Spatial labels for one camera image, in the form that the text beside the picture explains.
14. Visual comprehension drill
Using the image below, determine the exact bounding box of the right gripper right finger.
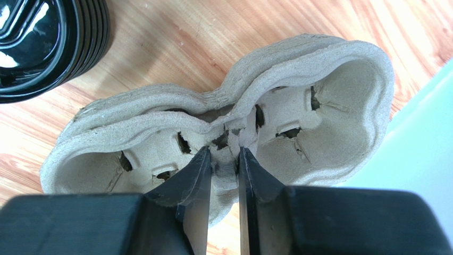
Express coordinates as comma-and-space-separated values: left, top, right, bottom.
238, 148, 452, 254

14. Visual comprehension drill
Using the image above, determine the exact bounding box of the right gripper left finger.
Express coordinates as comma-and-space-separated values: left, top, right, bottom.
1, 147, 211, 254

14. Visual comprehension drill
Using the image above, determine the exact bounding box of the single cardboard cup carrier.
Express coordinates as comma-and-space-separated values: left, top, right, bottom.
40, 41, 395, 226

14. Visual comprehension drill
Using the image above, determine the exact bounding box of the stack of black lids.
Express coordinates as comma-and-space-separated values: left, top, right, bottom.
1, 0, 111, 104

